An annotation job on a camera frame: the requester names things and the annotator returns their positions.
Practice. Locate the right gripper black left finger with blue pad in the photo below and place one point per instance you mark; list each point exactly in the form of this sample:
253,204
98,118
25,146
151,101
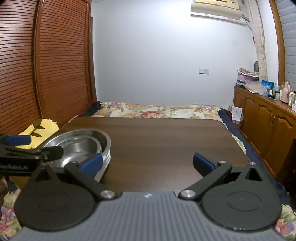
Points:
73,183

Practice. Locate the black cloth on bed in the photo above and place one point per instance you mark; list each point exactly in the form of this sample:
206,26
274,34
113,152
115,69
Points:
95,107

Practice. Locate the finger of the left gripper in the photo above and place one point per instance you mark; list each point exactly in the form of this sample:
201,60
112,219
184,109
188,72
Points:
15,140

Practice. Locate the large steel bowl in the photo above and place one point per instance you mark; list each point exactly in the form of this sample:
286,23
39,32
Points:
98,170

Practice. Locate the bottles and jars on sideboard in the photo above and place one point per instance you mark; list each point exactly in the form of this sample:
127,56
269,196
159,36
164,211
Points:
281,93

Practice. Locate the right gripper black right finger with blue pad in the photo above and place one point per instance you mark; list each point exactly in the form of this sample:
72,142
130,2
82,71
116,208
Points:
222,181

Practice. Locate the pile of folded cloths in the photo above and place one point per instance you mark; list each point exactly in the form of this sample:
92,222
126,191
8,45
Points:
247,79

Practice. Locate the wooden louvred wardrobe doors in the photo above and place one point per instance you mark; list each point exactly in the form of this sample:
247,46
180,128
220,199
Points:
46,62

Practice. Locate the white paper bag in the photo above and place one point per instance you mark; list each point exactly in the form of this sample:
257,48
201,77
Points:
236,114

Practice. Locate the beige tied curtain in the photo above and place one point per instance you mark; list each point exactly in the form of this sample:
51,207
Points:
258,35

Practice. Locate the white wall switch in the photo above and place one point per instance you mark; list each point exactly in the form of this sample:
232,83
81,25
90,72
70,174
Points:
204,71

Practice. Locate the white wall air conditioner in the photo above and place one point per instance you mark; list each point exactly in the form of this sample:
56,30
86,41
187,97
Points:
225,8

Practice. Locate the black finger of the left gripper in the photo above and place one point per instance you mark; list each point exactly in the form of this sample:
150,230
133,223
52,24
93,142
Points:
51,153

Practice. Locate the wooden sideboard cabinet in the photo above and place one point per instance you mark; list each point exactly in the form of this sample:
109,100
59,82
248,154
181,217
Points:
269,127

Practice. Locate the person's left hand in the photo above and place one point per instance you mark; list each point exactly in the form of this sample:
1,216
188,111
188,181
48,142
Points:
3,186

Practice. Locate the medium steel bowl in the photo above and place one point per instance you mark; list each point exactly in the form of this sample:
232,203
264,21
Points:
77,148

